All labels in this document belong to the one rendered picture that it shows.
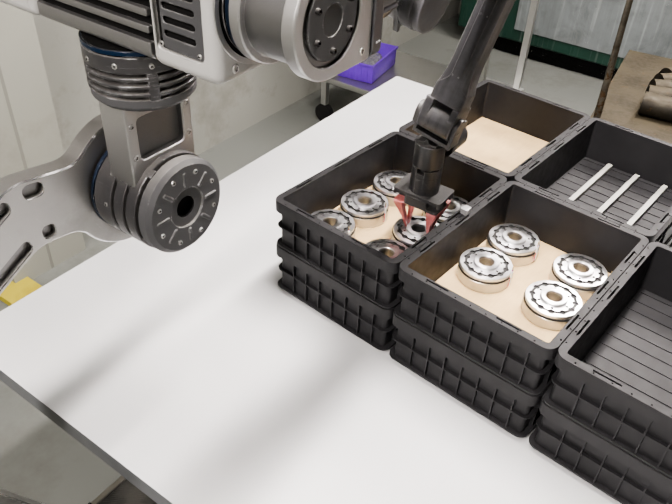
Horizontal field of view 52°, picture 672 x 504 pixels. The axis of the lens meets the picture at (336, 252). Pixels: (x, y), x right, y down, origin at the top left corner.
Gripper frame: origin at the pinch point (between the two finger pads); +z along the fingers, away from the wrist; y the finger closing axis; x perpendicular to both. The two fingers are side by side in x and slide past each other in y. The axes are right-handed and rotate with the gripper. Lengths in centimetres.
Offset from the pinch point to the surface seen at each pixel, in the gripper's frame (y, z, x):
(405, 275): -8.4, -5.6, 20.6
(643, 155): -29, -1, -56
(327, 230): 9.3, -5.8, 18.7
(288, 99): 161, 88, -163
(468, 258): -12.3, 0.8, 2.0
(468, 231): -9.9, -2.4, -1.7
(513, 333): -29.2, -6.2, 22.7
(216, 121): 162, 79, -109
